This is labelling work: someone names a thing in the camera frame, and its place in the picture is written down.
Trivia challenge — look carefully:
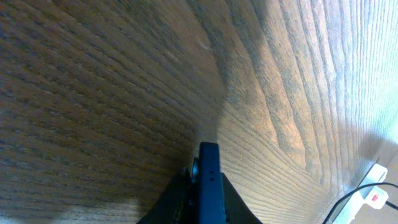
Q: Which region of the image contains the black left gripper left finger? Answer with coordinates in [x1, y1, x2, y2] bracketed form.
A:
[137, 169, 191, 224]

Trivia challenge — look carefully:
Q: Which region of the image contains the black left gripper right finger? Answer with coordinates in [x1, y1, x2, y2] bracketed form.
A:
[221, 173, 262, 224]

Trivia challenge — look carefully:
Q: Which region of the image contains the blue smartphone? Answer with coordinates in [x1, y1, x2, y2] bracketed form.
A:
[192, 142, 226, 224]

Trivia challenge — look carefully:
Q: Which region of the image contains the black charger cable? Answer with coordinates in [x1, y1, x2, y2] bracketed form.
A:
[322, 182, 398, 224]

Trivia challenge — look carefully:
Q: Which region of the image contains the white power strip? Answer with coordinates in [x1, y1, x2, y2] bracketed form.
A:
[332, 164, 389, 224]

